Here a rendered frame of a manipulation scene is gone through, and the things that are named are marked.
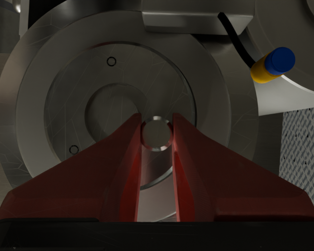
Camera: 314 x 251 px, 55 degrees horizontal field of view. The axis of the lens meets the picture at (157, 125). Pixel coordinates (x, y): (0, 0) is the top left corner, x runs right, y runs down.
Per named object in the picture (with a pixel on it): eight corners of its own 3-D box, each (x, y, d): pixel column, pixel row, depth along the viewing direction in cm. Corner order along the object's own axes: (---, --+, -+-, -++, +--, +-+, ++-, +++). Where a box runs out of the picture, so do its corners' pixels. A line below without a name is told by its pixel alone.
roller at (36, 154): (237, 13, 16) (225, 234, 16) (193, 85, 42) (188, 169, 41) (21, 4, 16) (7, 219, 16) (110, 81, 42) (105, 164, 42)
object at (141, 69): (78, 16, 15) (220, 74, 15) (88, 30, 17) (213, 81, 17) (18, 157, 15) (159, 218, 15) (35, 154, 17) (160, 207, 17)
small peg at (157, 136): (173, 152, 12) (137, 151, 12) (172, 148, 15) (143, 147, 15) (174, 116, 12) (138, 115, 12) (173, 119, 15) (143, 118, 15)
